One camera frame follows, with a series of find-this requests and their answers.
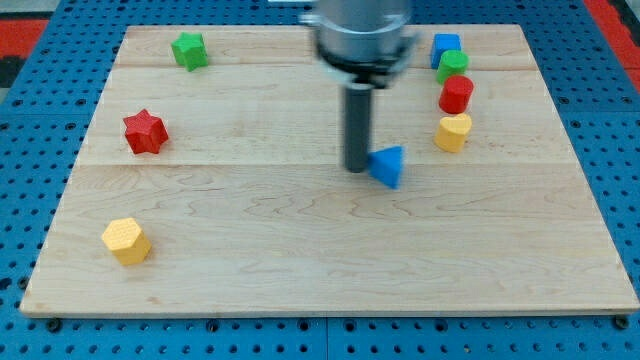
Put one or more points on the red star block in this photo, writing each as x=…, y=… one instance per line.
x=144, y=132

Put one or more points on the blue triangle block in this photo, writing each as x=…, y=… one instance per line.
x=386, y=166

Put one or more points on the yellow hexagon block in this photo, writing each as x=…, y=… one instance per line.
x=126, y=240

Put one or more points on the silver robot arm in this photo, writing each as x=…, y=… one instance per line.
x=364, y=44

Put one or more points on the light wooden board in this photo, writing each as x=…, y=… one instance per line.
x=250, y=213

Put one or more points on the red cylinder block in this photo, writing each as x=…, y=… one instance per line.
x=456, y=94

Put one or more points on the green star block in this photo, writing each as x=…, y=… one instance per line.
x=189, y=51

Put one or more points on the yellow heart block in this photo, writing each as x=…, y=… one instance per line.
x=452, y=132

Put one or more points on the blue cube block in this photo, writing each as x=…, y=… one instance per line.
x=443, y=42

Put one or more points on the green cylinder block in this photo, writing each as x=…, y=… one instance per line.
x=452, y=62

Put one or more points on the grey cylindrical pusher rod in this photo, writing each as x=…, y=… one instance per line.
x=357, y=107

